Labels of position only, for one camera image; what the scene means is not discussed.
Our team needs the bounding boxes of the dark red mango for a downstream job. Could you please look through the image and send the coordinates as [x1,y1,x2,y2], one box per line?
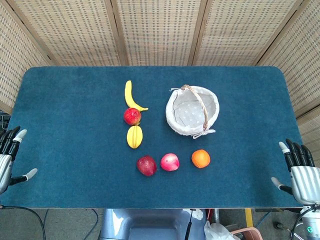
[136,155,158,177]

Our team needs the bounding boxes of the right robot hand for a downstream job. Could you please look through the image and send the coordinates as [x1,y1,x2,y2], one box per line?
[271,138,320,206]

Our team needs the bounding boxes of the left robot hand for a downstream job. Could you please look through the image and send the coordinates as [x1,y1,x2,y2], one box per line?
[0,125,38,195]

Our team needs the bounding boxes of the white plastic bag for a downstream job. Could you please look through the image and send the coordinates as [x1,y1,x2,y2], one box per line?
[203,220,238,240]

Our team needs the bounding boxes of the pink plastic bin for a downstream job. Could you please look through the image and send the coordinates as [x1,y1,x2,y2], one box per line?
[230,226,263,240]

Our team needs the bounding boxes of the black cable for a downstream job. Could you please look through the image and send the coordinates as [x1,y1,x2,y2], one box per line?
[0,205,47,240]

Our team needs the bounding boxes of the yellow starfruit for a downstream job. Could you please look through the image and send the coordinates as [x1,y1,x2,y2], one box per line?
[126,125,144,150]

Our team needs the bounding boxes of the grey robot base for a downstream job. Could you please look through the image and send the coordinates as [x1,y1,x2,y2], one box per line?
[99,208,208,240]

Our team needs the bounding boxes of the white fabric-lined wicker basket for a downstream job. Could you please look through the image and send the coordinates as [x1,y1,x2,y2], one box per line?
[165,84,220,140]

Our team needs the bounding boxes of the orange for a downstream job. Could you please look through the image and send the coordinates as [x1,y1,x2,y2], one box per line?
[191,149,211,169]

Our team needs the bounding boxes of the blue felt table mat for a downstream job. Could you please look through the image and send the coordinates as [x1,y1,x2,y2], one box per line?
[0,65,304,210]

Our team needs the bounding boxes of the woven bamboo folding screen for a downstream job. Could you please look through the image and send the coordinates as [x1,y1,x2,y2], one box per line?
[0,0,320,154]

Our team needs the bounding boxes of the yellow banana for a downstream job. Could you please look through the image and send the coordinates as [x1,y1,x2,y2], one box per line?
[124,80,149,112]

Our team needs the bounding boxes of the red apple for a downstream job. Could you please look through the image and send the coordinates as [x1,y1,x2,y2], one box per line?
[123,107,142,126]

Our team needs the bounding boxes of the pink peach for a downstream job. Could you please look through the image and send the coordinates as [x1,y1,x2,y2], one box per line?
[160,152,180,172]

